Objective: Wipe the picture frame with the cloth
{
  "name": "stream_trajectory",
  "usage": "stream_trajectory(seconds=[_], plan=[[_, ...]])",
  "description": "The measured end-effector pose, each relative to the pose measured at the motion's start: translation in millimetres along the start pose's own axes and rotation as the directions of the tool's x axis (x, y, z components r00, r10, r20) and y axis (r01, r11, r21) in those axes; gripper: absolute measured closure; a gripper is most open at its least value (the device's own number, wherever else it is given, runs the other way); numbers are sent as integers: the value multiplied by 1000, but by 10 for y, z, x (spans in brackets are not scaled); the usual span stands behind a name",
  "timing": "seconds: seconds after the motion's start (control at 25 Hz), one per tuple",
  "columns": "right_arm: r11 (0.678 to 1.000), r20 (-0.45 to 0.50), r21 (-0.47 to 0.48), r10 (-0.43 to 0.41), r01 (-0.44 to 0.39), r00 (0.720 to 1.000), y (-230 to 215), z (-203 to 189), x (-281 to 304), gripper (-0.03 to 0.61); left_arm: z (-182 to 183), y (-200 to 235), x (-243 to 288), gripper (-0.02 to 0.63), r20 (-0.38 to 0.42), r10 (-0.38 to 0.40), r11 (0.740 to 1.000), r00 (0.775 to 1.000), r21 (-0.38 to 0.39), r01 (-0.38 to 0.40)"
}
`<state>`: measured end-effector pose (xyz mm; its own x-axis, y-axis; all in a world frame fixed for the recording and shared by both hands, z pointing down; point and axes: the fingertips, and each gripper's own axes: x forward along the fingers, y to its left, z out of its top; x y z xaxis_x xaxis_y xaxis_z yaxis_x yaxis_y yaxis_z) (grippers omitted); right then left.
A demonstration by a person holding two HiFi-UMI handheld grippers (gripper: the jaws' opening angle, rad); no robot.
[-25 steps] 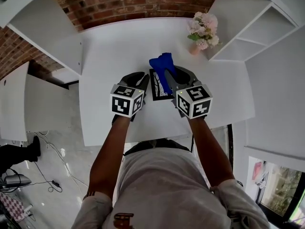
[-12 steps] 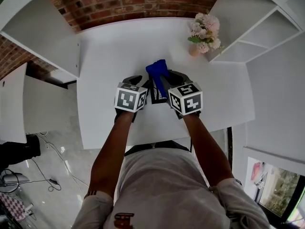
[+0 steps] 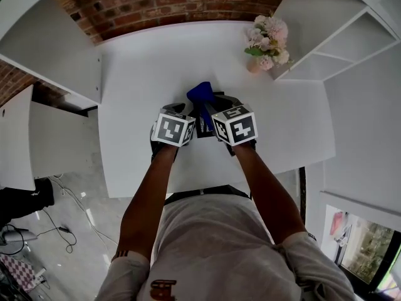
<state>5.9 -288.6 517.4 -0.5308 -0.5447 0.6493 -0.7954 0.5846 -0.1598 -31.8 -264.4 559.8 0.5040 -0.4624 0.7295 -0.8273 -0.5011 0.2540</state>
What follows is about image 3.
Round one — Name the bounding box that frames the window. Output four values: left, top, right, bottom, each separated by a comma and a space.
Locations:
340, 217, 396, 285

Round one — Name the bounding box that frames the white cabinet door panel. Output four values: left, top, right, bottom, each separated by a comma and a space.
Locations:
0, 84, 36, 192

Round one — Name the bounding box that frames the grey floor device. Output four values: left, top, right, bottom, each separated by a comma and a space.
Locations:
0, 224, 38, 247

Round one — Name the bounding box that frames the black floor cable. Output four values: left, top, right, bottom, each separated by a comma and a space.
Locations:
39, 208, 78, 254

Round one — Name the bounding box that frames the person's white shirt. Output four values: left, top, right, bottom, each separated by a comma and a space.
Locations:
96, 194, 358, 301

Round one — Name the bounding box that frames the person's left forearm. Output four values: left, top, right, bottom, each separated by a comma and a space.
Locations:
120, 142, 180, 260

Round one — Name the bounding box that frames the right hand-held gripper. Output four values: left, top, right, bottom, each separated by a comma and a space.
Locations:
205, 92, 259, 157

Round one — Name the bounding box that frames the person's right forearm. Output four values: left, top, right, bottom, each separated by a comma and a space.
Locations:
232, 142, 308, 248

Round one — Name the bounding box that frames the pink vase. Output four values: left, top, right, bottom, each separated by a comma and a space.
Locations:
246, 56, 261, 74

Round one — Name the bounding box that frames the white floor cable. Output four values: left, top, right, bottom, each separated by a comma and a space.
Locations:
49, 173, 119, 246

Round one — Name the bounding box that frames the white open shelf unit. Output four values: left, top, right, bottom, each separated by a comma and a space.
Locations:
271, 0, 401, 83

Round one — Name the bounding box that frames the blue cloth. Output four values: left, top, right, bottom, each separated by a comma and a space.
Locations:
186, 80, 217, 132

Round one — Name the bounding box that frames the pink and white flower bouquet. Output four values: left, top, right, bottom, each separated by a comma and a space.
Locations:
243, 14, 291, 71

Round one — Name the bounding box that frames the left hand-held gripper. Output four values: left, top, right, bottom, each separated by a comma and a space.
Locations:
149, 102, 197, 161

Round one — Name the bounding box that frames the white side cabinet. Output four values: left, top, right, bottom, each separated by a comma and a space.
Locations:
0, 0, 104, 107

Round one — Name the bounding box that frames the black bag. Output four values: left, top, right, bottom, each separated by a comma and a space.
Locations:
0, 177, 56, 227

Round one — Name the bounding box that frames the pink checked cloth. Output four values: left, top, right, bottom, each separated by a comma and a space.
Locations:
0, 251, 38, 294

